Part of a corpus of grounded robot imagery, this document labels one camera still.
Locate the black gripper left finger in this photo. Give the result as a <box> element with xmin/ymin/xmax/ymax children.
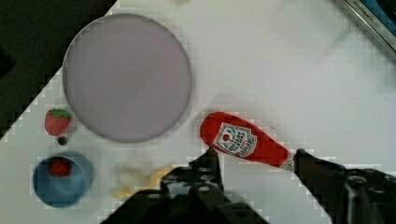
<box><xmin>161</xmin><ymin>148</ymin><xmax>224</xmax><ymax>198</ymax></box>

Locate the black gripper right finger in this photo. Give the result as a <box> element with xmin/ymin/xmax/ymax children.
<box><xmin>293</xmin><ymin>149</ymin><xmax>396</xmax><ymax>224</ymax></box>

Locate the red ketchup bottle toy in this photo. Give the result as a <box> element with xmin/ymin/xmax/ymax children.
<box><xmin>200</xmin><ymin>111</ymin><xmax>295</xmax><ymax>172</ymax></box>

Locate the peeled banana toy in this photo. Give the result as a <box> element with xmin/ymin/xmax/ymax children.
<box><xmin>112</xmin><ymin>165</ymin><xmax>173</xmax><ymax>201</ymax></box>

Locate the grey round plate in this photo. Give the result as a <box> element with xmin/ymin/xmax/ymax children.
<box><xmin>63</xmin><ymin>14</ymin><xmax>192</xmax><ymax>143</ymax></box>

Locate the small strawberry in bowl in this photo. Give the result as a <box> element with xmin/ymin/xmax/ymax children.
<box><xmin>49</xmin><ymin>157</ymin><xmax>71</xmax><ymax>177</ymax></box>

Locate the blue bowl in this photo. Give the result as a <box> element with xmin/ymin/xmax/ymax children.
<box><xmin>32</xmin><ymin>151</ymin><xmax>94</xmax><ymax>208</ymax></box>

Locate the large red strawberry toy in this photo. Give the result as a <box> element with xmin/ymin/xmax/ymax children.
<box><xmin>45</xmin><ymin>108</ymin><xmax>72</xmax><ymax>136</ymax></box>

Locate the silver toaster oven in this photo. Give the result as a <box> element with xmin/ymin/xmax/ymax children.
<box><xmin>336</xmin><ymin>0</ymin><xmax>395</xmax><ymax>61</ymax></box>

